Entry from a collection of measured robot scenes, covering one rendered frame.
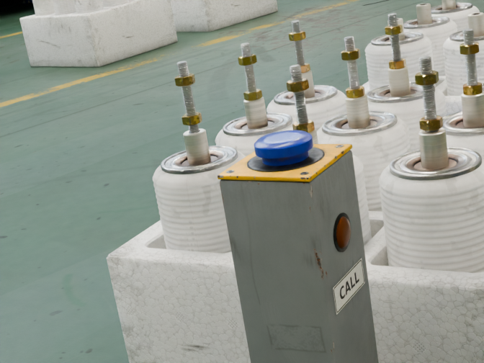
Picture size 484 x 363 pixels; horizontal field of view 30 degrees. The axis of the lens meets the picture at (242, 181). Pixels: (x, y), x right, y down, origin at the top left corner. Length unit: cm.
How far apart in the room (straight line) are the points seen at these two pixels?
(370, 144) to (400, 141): 3
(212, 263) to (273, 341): 19
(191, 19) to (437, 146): 285
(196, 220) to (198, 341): 11
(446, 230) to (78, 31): 251
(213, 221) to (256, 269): 23
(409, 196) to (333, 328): 16
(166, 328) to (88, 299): 39
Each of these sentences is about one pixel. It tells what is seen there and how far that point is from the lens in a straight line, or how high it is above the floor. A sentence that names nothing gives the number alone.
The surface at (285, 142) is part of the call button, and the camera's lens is 60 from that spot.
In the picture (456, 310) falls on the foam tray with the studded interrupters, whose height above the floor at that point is 16.
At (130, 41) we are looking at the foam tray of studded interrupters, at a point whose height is 5.
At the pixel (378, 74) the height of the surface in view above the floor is 21.
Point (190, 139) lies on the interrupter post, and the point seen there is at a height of 28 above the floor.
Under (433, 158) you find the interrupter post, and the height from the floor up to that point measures 26.
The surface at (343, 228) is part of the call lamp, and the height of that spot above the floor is 27.
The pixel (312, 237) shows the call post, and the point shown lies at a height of 27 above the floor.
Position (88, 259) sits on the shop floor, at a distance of 140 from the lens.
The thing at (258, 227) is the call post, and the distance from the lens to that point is 61.
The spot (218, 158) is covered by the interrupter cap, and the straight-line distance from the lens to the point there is 87.
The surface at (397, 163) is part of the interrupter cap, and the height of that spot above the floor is 25.
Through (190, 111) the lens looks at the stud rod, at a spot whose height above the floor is 30.
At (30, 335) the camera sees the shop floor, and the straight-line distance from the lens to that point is 120.
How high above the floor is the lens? 49
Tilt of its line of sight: 18 degrees down
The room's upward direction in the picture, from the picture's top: 9 degrees counter-clockwise
